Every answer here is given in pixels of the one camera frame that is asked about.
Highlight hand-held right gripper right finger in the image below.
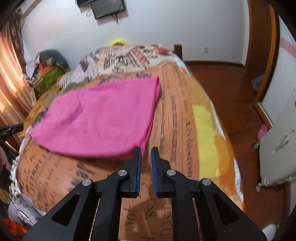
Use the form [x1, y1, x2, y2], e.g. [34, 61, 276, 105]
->
[151, 146, 269, 241]

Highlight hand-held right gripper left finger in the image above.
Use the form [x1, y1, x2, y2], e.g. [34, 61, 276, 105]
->
[22, 146, 142, 241]

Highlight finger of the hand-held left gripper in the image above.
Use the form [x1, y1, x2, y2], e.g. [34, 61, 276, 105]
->
[0, 123, 24, 142]

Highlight pink pants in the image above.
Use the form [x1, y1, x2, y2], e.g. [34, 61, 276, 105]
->
[29, 76, 162, 161]

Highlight bed with orange printed sheet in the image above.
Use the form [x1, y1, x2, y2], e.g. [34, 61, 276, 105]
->
[9, 44, 245, 241]

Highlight orange curtain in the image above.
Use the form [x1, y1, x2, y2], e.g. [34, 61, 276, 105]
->
[0, 14, 37, 149]

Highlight pile of clothes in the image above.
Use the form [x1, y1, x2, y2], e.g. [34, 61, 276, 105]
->
[28, 49, 71, 100]

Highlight pink slipper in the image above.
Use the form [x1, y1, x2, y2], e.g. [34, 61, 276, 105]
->
[256, 124, 268, 140]

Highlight wooden bedpost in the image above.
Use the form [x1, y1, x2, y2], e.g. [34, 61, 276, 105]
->
[174, 45, 184, 61]

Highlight yellow round object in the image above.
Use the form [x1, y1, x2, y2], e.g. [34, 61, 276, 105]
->
[109, 38, 130, 46]

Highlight wall-mounted television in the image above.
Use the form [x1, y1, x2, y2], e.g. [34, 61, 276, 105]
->
[91, 0, 126, 19]

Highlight wooden door frame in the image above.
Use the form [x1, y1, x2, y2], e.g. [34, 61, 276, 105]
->
[245, 3, 281, 130]

